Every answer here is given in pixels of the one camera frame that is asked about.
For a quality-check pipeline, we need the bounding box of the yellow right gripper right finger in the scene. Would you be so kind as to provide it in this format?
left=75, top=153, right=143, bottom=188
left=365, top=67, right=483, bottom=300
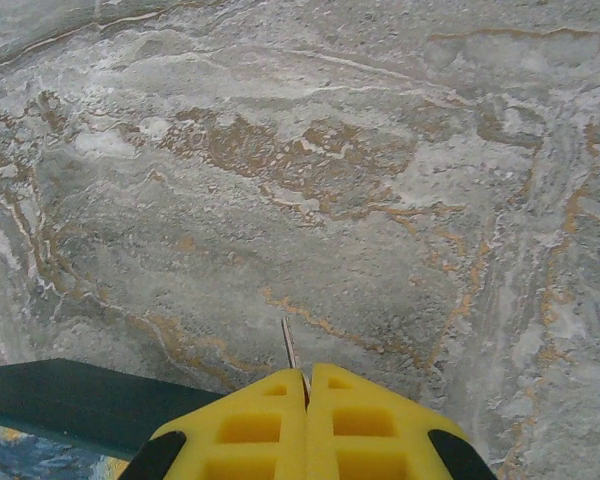
left=304, top=362, right=500, bottom=480

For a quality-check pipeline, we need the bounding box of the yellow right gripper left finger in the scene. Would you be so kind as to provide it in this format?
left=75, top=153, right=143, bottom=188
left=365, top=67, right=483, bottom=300
left=128, top=368, right=310, bottom=480

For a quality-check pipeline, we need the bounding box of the starry night print mat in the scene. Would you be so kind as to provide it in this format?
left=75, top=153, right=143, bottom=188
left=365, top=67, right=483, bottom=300
left=0, top=419, right=132, bottom=480

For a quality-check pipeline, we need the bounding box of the teal metal box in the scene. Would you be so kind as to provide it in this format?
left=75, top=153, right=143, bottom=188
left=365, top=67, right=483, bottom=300
left=0, top=357, right=227, bottom=460

